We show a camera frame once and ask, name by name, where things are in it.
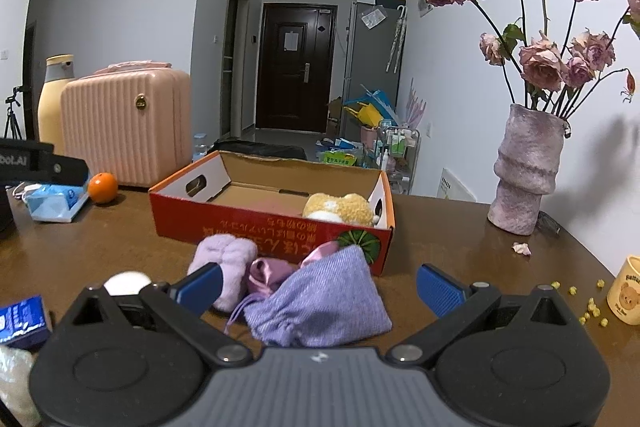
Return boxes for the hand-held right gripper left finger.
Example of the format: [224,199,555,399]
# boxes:
[50,263,253,370]

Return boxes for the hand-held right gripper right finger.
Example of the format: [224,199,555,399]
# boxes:
[385,263,588,365]

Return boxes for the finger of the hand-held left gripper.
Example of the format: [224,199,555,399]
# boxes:
[37,153,92,188]

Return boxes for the lilac fluffy sock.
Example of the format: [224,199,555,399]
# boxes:
[187,236,259,314]

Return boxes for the purple satin scrunchie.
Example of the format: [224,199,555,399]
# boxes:
[248,241,342,297]

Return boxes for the cream round puff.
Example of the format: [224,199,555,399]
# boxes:
[103,272,153,297]

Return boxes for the orange cardboard box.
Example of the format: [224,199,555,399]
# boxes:
[148,150,396,278]

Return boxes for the purple knitted drawstring pouch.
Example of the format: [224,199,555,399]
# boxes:
[225,244,393,349]

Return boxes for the clear plastic bag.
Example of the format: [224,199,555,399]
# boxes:
[0,344,36,413]

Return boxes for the blue tissue packet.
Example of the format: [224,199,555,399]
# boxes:
[22,183,91,224]

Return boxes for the orange fruit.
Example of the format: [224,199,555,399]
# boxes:
[87,172,119,205]

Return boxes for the black tripod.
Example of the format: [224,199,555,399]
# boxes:
[4,89,26,140]

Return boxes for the yellow thermos flask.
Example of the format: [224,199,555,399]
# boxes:
[37,54,76,142]

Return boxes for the pink ribbed suitcase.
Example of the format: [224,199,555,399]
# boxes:
[60,62,193,188]

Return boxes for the eyeglasses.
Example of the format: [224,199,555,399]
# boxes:
[537,213,562,238]

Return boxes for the yellow plush toy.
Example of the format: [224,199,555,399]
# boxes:
[302,193,376,226]

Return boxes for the storage cart with bottles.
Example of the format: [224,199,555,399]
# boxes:
[375,119,422,195]

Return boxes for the black bag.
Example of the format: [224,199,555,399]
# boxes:
[207,139,307,161]

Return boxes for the purple ceramic vase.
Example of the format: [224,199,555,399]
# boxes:
[487,103,571,236]

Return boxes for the scattered yellow crumbs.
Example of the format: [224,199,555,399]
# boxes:
[550,278,610,327]

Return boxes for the blue and white carton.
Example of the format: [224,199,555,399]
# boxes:
[0,295,53,350]

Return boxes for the green packet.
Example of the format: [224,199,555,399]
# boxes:
[320,149,363,166]

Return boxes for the pink bucket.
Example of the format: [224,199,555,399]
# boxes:
[360,127,381,155]

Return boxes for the yellow bear mug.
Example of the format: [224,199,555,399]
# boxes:
[606,255,640,325]

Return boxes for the dark interior door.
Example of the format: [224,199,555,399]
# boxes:
[220,0,251,138]

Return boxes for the brown cardboard box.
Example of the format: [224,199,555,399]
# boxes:
[327,97,346,135]

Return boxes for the dark entrance door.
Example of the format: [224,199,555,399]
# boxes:
[255,3,337,134]

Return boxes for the grey refrigerator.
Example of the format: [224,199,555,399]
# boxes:
[342,0,407,132]

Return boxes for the bunch of dried pink roses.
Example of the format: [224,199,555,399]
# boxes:
[422,0,640,118]

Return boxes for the white folded umbrella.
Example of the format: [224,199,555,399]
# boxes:
[386,5,408,74]

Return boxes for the clear plastic sleeve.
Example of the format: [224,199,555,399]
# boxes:
[361,4,387,31]

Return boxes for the white wall heater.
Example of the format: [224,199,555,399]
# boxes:
[437,168,478,202]

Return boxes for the purple feather wall decoration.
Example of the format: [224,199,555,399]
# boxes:
[406,78,428,128]

